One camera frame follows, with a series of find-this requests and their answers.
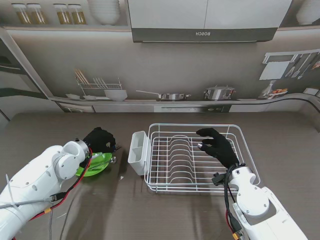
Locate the black arm cable with connector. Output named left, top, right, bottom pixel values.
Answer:
left=223, top=164, right=247, bottom=240

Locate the grey network cable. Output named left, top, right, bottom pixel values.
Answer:
left=0, top=193, right=62, bottom=240

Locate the red and black arm cable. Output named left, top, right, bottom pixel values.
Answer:
left=27, top=147, right=95, bottom=222

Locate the white zip tie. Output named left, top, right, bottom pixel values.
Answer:
left=5, top=174, right=20, bottom=214

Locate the silver metal spoon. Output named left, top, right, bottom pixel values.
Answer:
left=86, top=156, right=118, bottom=173

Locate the printed kitchen backdrop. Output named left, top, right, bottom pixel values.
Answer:
left=0, top=0, right=320, bottom=123

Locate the white wire dish rack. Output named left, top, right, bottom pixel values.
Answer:
left=143, top=123, right=261, bottom=194

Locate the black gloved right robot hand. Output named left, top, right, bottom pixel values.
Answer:
left=195, top=127, right=241, bottom=169

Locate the green plastic plate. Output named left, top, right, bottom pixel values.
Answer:
left=76, top=151, right=113, bottom=178

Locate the white plastic utensil holder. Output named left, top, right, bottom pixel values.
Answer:
left=127, top=131, right=152, bottom=176

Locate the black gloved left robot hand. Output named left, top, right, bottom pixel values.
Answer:
left=82, top=126, right=117, bottom=154

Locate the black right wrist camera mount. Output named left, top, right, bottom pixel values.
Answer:
left=211, top=172, right=227, bottom=186

